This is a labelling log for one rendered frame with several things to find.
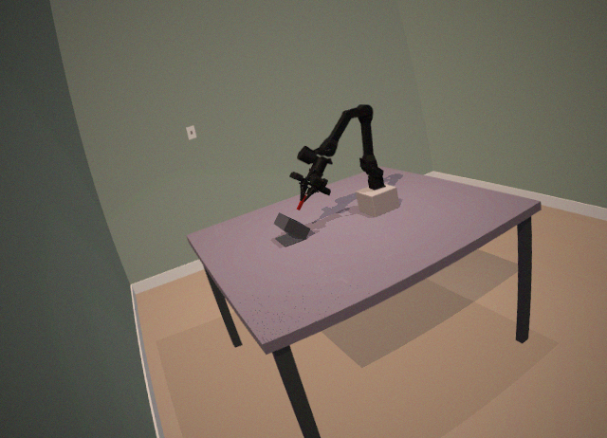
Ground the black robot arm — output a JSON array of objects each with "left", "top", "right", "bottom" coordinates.
[{"left": 297, "top": 104, "right": 386, "bottom": 190}]

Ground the grey sloped panel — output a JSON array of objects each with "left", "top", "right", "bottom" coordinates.
[{"left": 274, "top": 212, "right": 310, "bottom": 247}]

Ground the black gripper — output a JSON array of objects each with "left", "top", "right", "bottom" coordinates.
[{"left": 289, "top": 166, "right": 331, "bottom": 202}]

